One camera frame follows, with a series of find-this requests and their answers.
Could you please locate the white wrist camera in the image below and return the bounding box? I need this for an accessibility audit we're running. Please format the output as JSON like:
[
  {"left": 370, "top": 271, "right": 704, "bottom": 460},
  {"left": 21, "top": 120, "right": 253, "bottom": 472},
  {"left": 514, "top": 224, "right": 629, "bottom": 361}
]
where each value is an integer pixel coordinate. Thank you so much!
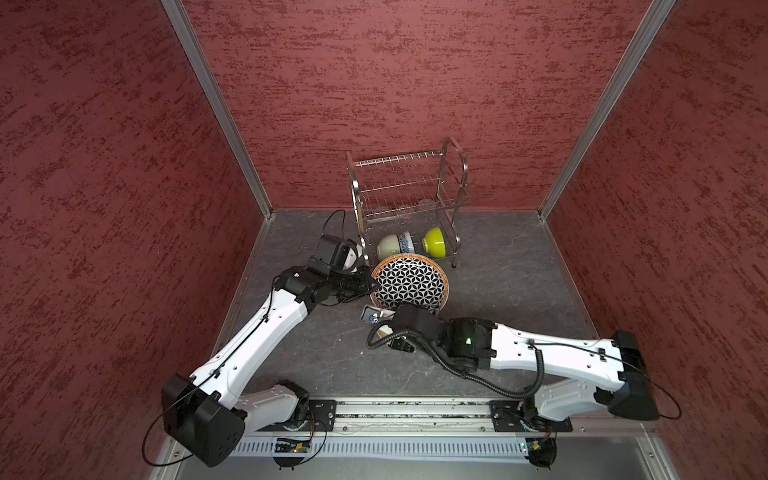
[
  {"left": 339, "top": 239, "right": 364, "bottom": 272},
  {"left": 360, "top": 305, "right": 394, "bottom": 326}
]

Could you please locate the white patterned deep plate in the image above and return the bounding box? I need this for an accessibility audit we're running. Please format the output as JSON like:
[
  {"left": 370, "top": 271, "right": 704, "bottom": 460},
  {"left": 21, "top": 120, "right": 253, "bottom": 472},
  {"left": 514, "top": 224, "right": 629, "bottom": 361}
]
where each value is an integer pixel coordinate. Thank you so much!
[{"left": 370, "top": 253, "right": 450, "bottom": 313}]

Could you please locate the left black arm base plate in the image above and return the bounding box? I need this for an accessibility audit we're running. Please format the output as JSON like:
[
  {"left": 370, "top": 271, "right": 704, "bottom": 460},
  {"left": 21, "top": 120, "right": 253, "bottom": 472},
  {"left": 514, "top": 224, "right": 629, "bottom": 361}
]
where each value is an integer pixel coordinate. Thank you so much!
[{"left": 260, "top": 399, "right": 338, "bottom": 432}]

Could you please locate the pale green bowl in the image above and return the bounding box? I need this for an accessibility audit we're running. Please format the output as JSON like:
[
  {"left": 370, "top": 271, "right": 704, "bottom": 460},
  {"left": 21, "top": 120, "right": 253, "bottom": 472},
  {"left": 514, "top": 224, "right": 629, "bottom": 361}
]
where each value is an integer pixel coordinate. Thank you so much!
[{"left": 376, "top": 234, "right": 401, "bottom": 261}]

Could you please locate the aluminium corner post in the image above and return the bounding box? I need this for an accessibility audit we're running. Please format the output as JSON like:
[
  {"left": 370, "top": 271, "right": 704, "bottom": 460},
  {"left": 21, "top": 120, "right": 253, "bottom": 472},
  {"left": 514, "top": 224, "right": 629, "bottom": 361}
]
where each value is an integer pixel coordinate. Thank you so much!
[
  {"left": 161, "top": 0, "right": 274, "bottom": 221},
  {"left": 538, "top": 0, "right": 676, "bottom": 223}
]

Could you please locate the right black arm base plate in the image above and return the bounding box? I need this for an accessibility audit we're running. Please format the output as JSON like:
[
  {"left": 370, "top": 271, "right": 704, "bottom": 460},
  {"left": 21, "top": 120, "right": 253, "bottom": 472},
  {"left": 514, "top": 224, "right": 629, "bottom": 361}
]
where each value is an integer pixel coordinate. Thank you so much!
[{"left": 489, "top": 399, "right": 573, "bottom": 434}]

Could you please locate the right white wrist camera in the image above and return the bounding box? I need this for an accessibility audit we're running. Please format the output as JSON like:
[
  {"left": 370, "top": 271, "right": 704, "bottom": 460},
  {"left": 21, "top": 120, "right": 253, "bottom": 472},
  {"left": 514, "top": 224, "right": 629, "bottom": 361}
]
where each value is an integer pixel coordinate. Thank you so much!
[{"left": 360, "top": 305, "right": 394, "bottom": 326}]

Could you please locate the right black corrugated cable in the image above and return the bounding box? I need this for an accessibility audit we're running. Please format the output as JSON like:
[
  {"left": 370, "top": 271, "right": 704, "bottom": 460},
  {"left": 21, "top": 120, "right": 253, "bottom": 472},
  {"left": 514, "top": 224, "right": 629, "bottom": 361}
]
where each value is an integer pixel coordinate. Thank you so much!
[{"left": 365, "top": 326, "right": 546, "bottom": 400}]

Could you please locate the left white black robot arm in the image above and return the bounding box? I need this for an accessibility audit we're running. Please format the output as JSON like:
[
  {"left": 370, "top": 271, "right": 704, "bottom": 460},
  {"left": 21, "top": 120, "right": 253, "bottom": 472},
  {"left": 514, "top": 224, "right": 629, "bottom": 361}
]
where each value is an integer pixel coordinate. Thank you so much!
[{"left": 158, "top": 235, "right": 376, "bottom": 467}]

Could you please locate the left aluminium corner post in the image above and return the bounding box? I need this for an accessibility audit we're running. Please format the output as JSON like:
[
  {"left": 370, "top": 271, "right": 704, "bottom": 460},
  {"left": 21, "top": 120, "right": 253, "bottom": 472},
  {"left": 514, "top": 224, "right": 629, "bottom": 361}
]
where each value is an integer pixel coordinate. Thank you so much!
[{"left": 161, "top": 0, "right": 274, "bottom": 221}]

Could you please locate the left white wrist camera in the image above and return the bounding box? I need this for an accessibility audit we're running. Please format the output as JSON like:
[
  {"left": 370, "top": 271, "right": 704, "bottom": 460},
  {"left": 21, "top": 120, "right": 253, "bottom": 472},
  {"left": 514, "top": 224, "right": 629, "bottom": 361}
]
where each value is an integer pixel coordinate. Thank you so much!
[{"left": 339, "top": 239, "right": 364, "bottom": 272}]

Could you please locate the blue floral white bowl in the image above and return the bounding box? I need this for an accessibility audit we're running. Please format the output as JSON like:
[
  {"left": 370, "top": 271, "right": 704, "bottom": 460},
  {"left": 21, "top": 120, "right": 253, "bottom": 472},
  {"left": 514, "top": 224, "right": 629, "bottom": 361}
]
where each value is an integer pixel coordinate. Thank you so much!
[{"left": 398, "top": 231, "right": 415, "bottom": 254}]

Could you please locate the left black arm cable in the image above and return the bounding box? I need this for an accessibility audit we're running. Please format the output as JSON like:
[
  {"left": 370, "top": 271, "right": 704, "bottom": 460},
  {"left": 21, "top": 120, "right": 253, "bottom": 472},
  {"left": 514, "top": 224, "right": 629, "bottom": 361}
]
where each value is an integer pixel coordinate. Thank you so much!
[{"left": 140, "top": 208, "right": 349, "bottom": 468}]

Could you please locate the right aluminium corner post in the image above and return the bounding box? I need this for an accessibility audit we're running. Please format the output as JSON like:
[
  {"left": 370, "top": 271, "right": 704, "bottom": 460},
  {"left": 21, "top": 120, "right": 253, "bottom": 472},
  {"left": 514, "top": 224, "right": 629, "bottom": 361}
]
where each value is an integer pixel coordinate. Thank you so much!
[{"left": 538, "top": 0, "right": 676, "bottom": 223}]

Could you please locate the lime green bowl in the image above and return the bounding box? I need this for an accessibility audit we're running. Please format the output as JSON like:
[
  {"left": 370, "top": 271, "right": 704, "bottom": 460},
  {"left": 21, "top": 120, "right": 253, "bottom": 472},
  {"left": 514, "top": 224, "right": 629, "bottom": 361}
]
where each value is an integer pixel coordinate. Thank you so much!
[{"left": 422, "top": 227, "right": 447, "bottom": 259}]

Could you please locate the steel two-tier dish rack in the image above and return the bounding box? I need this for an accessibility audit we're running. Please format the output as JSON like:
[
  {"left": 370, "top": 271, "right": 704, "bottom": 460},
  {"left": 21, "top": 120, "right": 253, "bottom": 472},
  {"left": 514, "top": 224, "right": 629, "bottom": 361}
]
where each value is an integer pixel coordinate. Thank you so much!
[{"left": 345, "top": 137, "right": 469, "bottom": 268}]

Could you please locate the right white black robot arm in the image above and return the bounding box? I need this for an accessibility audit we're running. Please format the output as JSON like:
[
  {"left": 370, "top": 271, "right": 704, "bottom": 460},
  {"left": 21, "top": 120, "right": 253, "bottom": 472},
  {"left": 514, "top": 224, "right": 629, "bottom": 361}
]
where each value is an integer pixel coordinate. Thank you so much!
[{"left": 366, "top": 303, "right": 661, "bottom": 431}]

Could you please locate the aluminium front rail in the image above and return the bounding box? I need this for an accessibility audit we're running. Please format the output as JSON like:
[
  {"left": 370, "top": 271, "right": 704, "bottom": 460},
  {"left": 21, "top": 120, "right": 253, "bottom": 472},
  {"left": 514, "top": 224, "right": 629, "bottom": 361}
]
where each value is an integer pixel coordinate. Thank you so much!
[{"left": 225, "top": 397, "right": 658, "bottom": 463}]

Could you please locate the right base circuit board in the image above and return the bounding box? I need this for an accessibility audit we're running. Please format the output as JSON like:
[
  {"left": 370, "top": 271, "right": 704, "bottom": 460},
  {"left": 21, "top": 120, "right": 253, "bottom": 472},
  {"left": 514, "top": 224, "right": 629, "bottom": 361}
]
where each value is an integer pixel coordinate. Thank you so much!
[{"left": 525, "top": 437, "right": 558, "bottom": 470}]

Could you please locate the base circuit board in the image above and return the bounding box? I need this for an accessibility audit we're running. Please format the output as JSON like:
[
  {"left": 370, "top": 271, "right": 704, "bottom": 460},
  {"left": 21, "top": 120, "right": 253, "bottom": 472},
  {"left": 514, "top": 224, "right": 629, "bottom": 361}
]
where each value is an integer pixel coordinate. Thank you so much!
[
  {"left": 272, "top": 438, "right": 314, "bottom": 470},
  {"left": 525, "top": 437, "right": 558, "bottom": 470}
]

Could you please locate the left base circuit board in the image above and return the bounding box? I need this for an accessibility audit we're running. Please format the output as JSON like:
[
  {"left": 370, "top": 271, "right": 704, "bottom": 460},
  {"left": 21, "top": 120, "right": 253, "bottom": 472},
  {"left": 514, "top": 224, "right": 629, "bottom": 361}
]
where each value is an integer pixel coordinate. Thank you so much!
[{"left": 272, "top": 438, "right": 314, "bottom": 470}]

